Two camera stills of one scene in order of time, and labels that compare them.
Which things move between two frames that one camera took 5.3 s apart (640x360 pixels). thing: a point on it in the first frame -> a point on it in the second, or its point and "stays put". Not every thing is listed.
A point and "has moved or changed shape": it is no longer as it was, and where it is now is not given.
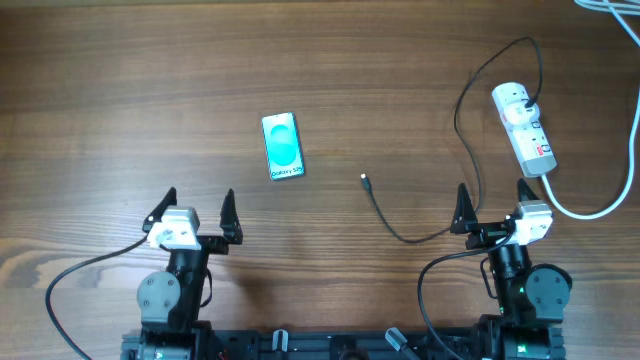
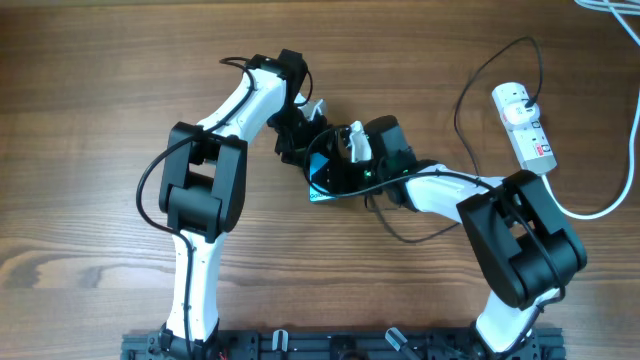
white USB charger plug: (516, 114) stays put
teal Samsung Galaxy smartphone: (283, 147) has moved or changed shape
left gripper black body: (210, 246) -> (294, 130)
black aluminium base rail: (343, 344) stays put
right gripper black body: (487, 235) -> (355, 176)
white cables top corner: (617, 7) stays put
